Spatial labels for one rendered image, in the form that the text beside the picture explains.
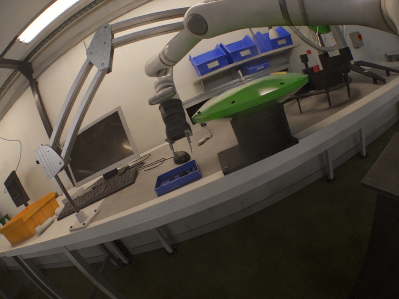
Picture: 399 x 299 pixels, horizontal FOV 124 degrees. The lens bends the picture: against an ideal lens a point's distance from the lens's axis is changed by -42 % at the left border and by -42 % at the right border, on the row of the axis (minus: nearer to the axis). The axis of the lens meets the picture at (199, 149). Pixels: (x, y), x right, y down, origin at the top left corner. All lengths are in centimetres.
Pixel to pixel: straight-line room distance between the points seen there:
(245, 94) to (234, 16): 16
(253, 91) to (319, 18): 19
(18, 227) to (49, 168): 55
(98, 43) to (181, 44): 24
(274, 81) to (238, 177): 23
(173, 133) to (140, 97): 88
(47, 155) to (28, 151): 155
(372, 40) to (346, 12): 228
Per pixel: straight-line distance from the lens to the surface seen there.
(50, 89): 184
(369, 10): 41
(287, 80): 37
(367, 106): 67
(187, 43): 55
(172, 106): 57
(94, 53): 58
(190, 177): 47
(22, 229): 109
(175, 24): 60
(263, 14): 37
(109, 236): 66
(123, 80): 145
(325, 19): 36
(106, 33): 60
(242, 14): 38
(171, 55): 57
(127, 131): 99
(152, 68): 66
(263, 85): 36
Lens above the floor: 110
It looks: 14 degrees down
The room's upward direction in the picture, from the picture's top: 25 degrees counter-clockwise
